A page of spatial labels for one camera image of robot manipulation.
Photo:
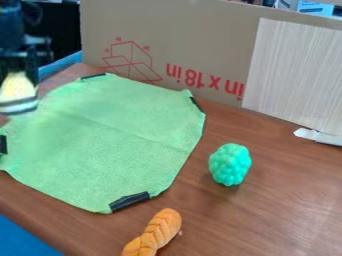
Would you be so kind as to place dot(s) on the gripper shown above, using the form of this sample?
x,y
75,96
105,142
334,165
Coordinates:
x,y
18,52

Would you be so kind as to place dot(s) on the yellow striped toy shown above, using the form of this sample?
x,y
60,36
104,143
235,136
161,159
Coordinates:
x,y
17,93

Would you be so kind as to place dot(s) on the green cloth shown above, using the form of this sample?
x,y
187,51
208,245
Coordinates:
x,y
107,133

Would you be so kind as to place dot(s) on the orange toy bread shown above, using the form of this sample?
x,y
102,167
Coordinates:
x,y
156,233

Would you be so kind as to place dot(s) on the teal bumpy toy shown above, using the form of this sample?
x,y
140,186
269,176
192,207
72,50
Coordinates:
x,y
230,164

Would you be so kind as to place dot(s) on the cardboard box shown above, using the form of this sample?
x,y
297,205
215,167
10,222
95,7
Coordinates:
x,y
178,43

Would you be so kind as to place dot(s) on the light wooden board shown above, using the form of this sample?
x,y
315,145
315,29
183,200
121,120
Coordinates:
x,y
296,73

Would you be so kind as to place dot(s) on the white box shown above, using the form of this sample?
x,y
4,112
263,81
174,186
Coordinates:
x,y
307,6

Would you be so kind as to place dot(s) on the white paper scrap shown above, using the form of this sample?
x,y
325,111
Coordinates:
x,y
318,136

